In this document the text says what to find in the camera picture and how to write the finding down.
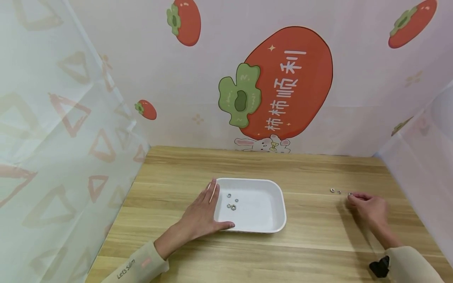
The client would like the person's left hand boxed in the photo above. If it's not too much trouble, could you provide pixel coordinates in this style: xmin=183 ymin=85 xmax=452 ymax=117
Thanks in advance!
xmin=176 ymin=179 xmax=236 ymax=243

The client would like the person's right hand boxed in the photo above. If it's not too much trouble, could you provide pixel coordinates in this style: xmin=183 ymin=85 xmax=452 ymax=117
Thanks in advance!
xmin=347 ymin=192 xmax=389 ymax=230

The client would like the white rectangular plastic tray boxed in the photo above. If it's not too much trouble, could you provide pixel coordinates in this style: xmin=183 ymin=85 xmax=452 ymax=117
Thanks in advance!
xmin=212 ymin=178 xmax=287 ymax=234

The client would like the person's right forearm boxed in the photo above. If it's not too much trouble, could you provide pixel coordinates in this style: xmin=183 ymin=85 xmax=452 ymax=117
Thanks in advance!
xmin=370 ymin=221 xmax=446 ymax=283

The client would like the person's left forearm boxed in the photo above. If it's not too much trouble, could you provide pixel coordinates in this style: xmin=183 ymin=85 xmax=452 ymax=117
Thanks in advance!
xmin=100 ymin=225 xmax=185 ymax=283

